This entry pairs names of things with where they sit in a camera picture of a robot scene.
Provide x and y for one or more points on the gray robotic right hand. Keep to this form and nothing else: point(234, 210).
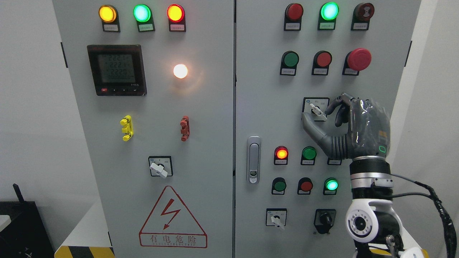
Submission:
point(368, 133)

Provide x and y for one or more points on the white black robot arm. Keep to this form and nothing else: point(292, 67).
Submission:
point(371, 218)

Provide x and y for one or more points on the green indicator light middle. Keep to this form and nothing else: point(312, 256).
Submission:
point(308, 156)

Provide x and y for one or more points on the green indicator light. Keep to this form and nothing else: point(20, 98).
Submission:
point(327, 16)
point(308, 156)
point(143, 15)

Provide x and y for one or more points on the lit green push button lower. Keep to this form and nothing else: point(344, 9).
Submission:
point(330, 186)

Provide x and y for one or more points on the red emergency stop button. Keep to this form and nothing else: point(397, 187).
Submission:
point(356, 61)

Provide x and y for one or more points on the red push button lower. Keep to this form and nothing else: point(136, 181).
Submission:
point(304, 186)

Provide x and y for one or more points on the red push button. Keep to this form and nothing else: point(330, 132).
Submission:
point(304, 186)
point(321, 63)

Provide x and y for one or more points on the red push button upper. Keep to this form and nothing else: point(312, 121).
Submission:
point(321, 63)

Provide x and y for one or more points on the lit red indicator light middle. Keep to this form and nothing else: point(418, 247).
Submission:
point(281, 155)

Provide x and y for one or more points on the right cabinet door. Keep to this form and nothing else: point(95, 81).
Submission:
point(269, 105)

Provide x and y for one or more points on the cabinet door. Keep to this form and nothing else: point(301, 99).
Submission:
point(202, 165)
point(269, 105)

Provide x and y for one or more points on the green push button upper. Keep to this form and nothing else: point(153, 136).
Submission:
point(289, 63)

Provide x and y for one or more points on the dark red buzzer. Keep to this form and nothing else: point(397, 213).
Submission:
point(363, 13)

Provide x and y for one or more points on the green indicator light top right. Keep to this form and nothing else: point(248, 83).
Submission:
point(327, 16)

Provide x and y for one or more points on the red indicator light top right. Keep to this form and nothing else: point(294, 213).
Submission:
point(293, 17)

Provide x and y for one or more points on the white glowing indicator light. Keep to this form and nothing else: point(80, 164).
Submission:
point(180, 71)

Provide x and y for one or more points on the red electric hazard warning sticker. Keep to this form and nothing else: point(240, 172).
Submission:
point(170, 224)

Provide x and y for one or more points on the left cabinet door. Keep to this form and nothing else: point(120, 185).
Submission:
point(202, 165)

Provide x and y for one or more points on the red indicator light top left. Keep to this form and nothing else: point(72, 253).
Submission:
point(176, 17)

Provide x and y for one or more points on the green indicator light top left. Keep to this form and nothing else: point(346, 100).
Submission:
point(143, 15)

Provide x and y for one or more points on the black digital power meter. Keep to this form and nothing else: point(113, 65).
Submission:
point(117, 70)

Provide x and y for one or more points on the yellow indicator light top left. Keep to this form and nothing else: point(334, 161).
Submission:
point(109, 18)

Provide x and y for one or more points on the black box with antenna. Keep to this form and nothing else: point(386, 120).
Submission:
point(25, 236)

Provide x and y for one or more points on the black selector knob switch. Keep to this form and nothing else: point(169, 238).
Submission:
point(324, 220)

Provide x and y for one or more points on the silver door latch handle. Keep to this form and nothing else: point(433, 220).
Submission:
point(253, 159)

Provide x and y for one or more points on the left door gray rotary switch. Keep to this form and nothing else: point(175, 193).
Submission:
point(160, 166)

